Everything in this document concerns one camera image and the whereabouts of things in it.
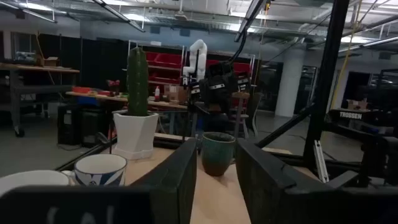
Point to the cardboard box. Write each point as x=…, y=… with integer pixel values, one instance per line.
x=174, y=93
x=357, y=104
x=50, y=61

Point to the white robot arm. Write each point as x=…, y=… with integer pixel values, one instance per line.
x=199, y=53

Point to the wooden stool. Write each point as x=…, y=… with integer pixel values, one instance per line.
x=241, y=107

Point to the long wooden work table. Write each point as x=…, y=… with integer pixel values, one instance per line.
x=130, y=99

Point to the rack with red bins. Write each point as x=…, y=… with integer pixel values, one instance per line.
x=164, y=59

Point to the white faceted plant pot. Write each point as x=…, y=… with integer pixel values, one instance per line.
x=135, y=137

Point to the white mug with blue pattern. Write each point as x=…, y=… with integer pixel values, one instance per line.
x=99, y=166

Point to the white bottle with red cap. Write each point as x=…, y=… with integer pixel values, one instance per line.
x=157, y=93

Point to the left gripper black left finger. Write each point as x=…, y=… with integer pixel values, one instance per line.
x=177, y=180

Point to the teal glazed mug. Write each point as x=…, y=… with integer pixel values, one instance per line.
x=217, y=155

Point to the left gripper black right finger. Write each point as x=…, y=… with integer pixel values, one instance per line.
x=264, y=193

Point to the white metal bracket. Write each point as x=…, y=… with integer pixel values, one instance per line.
x=321, y=161

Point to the plain white mug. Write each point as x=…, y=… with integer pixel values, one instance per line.
x=31, y=180

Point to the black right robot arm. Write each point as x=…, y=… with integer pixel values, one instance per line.
x=222, y=69

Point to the red and black tool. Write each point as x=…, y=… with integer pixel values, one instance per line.
x=113, y=84

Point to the black aluminium station frame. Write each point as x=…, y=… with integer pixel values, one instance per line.
x=326, y=77

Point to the wooden workbench on castors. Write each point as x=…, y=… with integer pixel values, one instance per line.
x=37, y=69

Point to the green cactus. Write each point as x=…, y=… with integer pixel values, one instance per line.
x=136, y=84

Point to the blue plastic bin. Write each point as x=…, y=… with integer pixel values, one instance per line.
x=87, y=100

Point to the black equipment case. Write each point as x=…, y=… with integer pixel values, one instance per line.
x=70, y=124
x=93, y=126

